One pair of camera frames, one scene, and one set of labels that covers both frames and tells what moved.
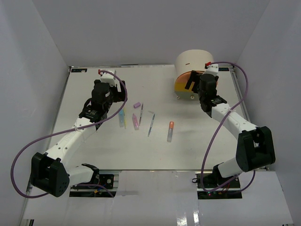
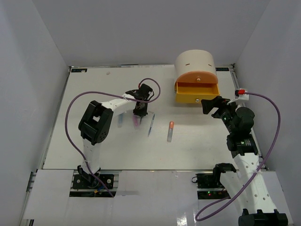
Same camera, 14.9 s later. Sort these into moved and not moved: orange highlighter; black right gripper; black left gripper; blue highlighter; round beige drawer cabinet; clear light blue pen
Moved: black left gripper; black right gripper
Not moved: orange highlighter; clear light blue pen; blue highlighter; round beige drawer cabinet
